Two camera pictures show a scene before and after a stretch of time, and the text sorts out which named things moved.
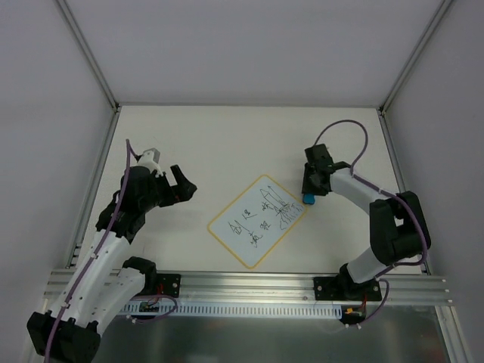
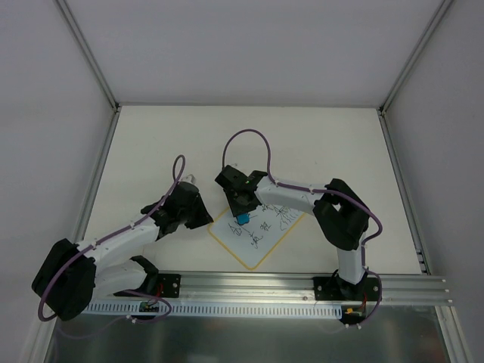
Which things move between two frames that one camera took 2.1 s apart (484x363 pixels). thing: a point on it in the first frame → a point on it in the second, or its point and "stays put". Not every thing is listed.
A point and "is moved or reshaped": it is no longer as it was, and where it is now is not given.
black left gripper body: (171, 190) → (197, 211)
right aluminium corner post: (442, 9) stays put
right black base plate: (345, 288) stays put
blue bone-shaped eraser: (308, 198) is moved or reshaped
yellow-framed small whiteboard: (257, 220) stays put
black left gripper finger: (159, 177) → (198, 219)
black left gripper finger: (184, 189) → (200, 211)
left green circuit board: (146, 306) stays put
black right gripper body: (313, 181) → (242, 204)
